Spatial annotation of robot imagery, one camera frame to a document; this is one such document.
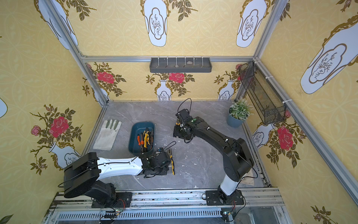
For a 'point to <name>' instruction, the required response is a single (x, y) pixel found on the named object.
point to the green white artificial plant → (240, 109)
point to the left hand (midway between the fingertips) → (167, 171)
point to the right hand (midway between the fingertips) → (175, 136)
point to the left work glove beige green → (106, 137)
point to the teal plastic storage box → (141, 137)
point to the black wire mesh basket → (267, 102)
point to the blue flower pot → (233, 122)
